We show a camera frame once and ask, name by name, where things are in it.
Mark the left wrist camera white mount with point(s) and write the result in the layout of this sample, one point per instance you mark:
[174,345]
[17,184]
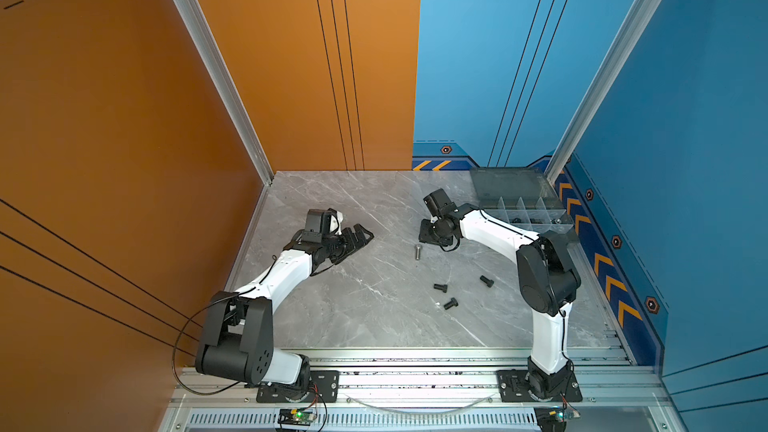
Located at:
[321,223]

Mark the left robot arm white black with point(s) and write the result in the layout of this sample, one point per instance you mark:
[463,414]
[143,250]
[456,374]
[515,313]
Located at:
[237,340]

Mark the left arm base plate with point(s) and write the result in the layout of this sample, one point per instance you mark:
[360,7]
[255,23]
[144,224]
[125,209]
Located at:
[323,382]

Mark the aluminium front rail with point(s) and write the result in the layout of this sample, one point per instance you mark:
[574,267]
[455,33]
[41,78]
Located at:
[419,389]

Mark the right aluminium frame post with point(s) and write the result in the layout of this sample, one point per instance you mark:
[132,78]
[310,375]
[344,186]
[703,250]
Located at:
[632,28]

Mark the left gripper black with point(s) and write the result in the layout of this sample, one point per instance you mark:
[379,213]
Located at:
[351,246]

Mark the right circuit board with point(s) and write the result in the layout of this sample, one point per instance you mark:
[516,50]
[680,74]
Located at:
[555,419]

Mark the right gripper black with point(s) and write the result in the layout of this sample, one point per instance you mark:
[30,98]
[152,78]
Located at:
[423,234]

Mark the green circuit board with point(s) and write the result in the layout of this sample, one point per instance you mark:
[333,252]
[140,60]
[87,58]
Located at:
[288,418]

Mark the aluminium frame post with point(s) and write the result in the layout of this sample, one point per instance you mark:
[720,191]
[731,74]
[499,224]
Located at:
[632,28]
[205,43]

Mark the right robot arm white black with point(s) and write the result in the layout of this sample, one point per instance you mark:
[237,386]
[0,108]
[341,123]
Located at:
[548,283]

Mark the left aluminium frame post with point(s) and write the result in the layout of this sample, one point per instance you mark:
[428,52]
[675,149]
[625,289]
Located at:
[205,43]

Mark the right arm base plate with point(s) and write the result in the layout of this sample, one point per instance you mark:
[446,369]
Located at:
[517,385]

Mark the grey plastic organizer box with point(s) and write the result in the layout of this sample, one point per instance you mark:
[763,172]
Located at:
[514,207]

